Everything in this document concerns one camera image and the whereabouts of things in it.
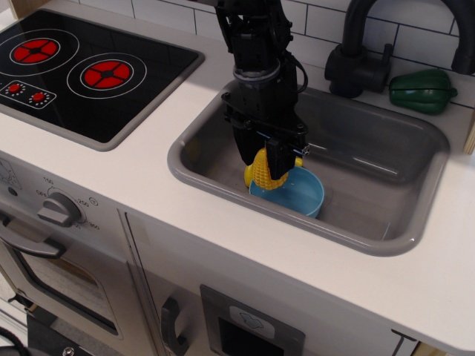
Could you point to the black toy faucet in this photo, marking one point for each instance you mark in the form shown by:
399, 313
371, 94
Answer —
351, 71

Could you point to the light blue plastic bowl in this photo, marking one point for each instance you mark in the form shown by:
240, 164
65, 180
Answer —
302, 192

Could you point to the green toy bell pepper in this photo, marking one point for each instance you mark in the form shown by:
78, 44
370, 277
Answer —
425, 91

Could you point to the yellow toy lemon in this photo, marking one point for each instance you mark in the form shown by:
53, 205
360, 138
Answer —
248, 171

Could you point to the grey dispenser panel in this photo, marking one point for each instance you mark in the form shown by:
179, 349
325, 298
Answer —
234, 328

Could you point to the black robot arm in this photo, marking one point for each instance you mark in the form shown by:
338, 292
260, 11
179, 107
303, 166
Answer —
256, 33

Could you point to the toy oven door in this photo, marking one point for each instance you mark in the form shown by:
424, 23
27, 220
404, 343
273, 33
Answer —
87, 288

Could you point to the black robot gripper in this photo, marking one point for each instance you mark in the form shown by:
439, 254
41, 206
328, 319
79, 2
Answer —
261, 110

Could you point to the grey cabinet door handle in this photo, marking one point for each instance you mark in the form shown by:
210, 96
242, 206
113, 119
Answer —
169, 312

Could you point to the yellow toy corn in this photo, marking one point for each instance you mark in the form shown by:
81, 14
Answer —
261, 174

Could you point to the grey oven knob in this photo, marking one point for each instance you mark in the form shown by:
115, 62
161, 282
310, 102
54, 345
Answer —
59, 210

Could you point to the black toy stovetop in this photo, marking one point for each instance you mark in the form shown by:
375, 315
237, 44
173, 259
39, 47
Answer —
89, 83

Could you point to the grey plastic sink basin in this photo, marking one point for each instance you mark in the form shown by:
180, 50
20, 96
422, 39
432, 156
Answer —
380, 170

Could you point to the grey oven door handle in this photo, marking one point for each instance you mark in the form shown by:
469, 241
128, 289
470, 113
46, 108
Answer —
47, 248

